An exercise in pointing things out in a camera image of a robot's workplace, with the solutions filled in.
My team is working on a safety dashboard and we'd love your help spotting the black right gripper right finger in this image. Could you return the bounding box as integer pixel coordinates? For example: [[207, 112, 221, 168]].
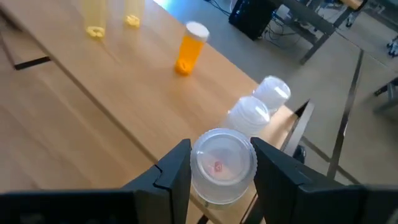
[[250, 136, 346, 224]]

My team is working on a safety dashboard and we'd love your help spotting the pale yellow pill bottle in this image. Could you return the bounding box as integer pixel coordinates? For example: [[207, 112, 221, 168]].
[[123, 0, 146, 29], [81, 0, 108, 40]]

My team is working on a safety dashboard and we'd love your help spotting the clear wide-mouth bottle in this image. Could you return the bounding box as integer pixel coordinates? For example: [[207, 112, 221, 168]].
[[252, 75, 292, 114]]

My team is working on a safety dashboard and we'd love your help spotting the orange pill bottle white cap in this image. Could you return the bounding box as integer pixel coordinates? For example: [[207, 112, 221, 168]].
[[174, 21, 211, 77]]

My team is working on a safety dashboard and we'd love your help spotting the wooden shelf black metal frame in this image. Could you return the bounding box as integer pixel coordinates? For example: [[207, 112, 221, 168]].
[[0, 0, 315, 224]]

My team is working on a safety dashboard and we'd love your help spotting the grey frame desk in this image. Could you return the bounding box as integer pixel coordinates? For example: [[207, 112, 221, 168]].
[[270, 0, 369, 65]]

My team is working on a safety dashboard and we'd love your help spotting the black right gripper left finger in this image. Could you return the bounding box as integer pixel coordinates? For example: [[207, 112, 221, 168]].
[[121, 138, 193, 224]]

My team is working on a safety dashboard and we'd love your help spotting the grey furniture leg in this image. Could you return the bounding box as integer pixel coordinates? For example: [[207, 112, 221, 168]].
[[373, 77, 398, 114]]

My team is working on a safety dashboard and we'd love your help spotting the black computer case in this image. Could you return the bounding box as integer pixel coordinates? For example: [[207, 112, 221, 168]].
[[228, 0, 278, 41]]

